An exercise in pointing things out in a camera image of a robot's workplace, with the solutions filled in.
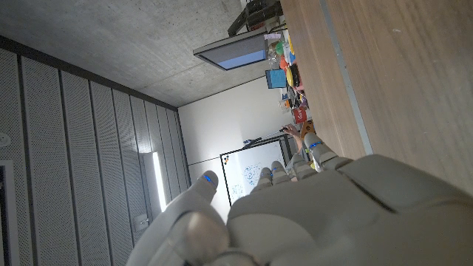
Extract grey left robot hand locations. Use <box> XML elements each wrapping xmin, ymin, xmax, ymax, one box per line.
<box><xmin>125</xmin><ymin>132</ymin><xmax>473</xmax><ymax>266</ymax></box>

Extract seated person grey shirt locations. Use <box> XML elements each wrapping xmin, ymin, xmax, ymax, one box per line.
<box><xmin>282</xmin><ymin>123</ymin><xmax>315</xmax><ymax>171</ymax></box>

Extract black framed whiteboard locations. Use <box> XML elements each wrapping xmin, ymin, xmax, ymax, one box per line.
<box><xmin>220</xmin><ymin>134</ymin><xmax>293</xmax><ymax>206</ymax></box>

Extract thin black stick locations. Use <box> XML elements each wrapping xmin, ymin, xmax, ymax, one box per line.
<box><xmin>242</xmin><ymin>127</ymin><xmax>289</xmax><ymax>146</ymax></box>

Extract red printed container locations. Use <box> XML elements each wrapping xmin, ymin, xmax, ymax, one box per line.
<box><xmin>291</xmin><ymin>106</ymin><xmax>308</xmax><ymax>125</ymax></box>

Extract blue box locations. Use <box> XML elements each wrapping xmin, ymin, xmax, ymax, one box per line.
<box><xmin>265</xmin><ymin>69</ymin><xmax>287</xmax><ymax>89</ymax></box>

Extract black computer monitor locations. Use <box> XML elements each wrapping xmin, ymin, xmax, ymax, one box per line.
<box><xmin>192</xmin><ymin>31</ymin><xmax>269</xmax><ymax>71</ymax></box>

